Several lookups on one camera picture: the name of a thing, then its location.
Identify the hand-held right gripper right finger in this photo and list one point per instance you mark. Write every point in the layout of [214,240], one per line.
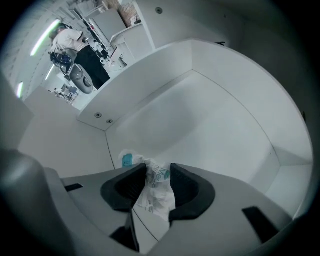
[225,237]

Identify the black backpack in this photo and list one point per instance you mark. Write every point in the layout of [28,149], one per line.
[62,58]

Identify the silver screw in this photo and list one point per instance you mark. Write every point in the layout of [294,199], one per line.
[98,115]
[159,10]
[109,121]

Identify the short ceiling tube light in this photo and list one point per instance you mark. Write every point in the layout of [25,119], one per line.
[19,90]

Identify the long ceiling tube light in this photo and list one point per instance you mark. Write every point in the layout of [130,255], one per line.
[45,37]

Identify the plastic wrapper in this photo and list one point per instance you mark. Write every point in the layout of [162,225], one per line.
[157,197]

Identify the grey cabinet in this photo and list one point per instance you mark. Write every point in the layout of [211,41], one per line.
[110,23]

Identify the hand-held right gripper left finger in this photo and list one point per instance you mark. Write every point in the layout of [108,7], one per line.
[97,195]

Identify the white desk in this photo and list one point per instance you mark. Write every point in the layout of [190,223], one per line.
[200,22]

